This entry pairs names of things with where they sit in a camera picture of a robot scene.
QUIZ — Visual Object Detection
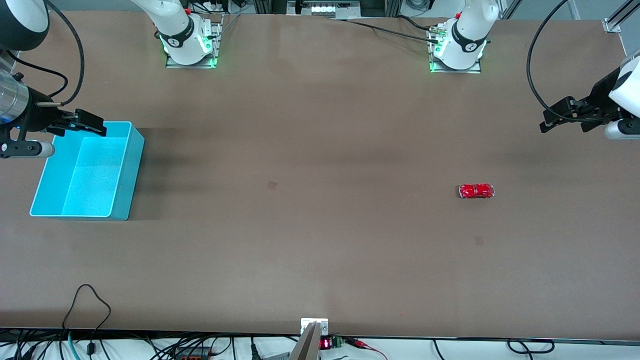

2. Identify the aluminium frame profile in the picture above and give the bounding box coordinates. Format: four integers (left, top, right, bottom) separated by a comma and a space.
602, 0, 640, 34

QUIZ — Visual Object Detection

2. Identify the long thin black cable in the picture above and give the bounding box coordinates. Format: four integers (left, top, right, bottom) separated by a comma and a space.
329, 17, 441, 44

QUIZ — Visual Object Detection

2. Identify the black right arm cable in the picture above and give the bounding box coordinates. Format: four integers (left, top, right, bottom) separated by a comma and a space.
4, 0, 86, 107

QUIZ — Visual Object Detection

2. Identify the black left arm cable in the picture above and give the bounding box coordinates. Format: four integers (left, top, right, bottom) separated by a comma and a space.
526, 0, 621, 124

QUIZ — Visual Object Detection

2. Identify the red clip lead wire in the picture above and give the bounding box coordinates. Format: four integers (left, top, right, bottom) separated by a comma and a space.
344, 337, 390, 360

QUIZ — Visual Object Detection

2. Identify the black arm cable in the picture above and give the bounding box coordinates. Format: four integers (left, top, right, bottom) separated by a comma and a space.
4, 0, 86, 107
526, 0, 621, 124

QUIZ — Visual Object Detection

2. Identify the thick black cable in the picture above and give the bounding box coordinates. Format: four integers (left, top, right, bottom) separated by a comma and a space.
396, 14, 440, 32

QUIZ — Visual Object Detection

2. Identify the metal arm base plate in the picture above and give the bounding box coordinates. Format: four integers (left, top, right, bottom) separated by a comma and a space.
164, 14, 224, 70
428, 22, 484, 75

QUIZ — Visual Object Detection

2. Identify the lit electronics box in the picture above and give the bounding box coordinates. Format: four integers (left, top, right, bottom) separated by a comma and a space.
287, 0, 362, 19

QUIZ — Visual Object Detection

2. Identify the coiled black cable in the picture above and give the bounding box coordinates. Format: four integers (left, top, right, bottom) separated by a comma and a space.
506, 338, 556, 355

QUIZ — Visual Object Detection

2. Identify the grey metal mount bar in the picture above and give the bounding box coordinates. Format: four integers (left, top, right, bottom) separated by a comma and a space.
288, 321, 321, 360

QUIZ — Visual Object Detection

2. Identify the red beetle toy car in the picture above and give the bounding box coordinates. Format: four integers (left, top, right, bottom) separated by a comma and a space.
458, 183, 496, 200

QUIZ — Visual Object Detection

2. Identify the blue plastic storage box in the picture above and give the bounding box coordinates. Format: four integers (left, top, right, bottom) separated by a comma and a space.
29, 120, 146, 222

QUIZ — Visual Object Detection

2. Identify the white mount bracket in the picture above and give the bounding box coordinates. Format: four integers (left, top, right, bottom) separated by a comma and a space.
300, 317, 330, 336

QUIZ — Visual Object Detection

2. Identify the orange power strip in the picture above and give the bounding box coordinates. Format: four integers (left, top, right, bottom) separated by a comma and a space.
174, 347, 212, 360

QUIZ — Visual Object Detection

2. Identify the looped thin black cable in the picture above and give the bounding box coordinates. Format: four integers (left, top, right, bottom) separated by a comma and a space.
61, 283, 112, 357

